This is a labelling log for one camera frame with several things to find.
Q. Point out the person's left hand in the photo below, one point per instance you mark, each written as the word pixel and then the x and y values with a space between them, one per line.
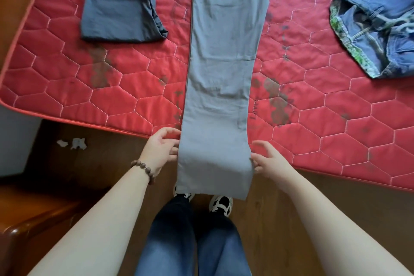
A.
pixel 160 151

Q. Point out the person's right hand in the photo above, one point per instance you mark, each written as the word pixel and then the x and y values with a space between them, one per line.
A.
pixel 275 167

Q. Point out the red quilted mattress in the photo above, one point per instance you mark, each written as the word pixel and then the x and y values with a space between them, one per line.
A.
pixel 323 107

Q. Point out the light grey trousers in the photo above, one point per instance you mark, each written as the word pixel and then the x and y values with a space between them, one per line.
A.
pixel 220 91

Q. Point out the dark grey trousers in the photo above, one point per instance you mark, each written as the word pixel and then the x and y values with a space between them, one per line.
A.
pixel 119 4

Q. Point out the blue denim jeans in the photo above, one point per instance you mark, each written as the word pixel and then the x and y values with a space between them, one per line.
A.
pixel 381 26

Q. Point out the person's right forearm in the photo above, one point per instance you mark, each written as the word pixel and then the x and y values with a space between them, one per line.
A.
pixel 333 233

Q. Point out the person's left black white shoe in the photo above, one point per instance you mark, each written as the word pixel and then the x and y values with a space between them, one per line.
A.
pixel 186 195

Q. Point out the person's black white shoe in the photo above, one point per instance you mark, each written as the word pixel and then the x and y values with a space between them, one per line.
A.
pixel 186 195
pixel 221 204

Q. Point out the person's right black white shoe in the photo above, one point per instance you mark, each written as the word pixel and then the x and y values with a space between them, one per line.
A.
pixel 221 204

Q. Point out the large white paper scrap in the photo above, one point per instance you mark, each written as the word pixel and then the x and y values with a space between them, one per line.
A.
pixel 78 143

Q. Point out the small white paper scrap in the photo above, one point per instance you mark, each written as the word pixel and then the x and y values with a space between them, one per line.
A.
pixel 62 143

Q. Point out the wooden nightstand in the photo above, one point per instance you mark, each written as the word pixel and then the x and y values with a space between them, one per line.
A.
pixel 38 220

